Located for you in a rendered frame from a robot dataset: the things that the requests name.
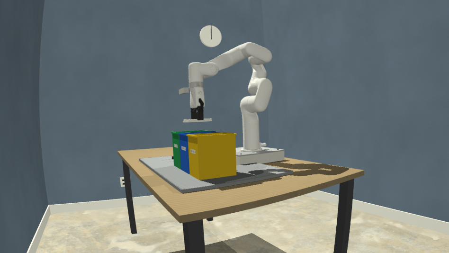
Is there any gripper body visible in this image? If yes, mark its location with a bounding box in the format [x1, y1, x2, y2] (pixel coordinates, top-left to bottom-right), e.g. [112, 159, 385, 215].
[189, 87, 205, 108]

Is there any yellow bin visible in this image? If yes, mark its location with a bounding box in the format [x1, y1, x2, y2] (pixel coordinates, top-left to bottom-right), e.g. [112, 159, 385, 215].
[187, 132, 237, 180]

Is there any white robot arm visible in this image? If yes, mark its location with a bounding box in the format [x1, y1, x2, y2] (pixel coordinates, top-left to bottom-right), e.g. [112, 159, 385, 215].
[179, 42, 272, 152]

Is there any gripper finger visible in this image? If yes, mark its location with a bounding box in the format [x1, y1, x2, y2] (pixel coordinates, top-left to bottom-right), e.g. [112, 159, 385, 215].
[197, 99, 204, 120]
[191, 108, 197, 119]

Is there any blue open-top bin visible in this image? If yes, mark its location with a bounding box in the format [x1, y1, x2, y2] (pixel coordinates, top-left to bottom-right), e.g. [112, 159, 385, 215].
[179, 131, 219, 174]

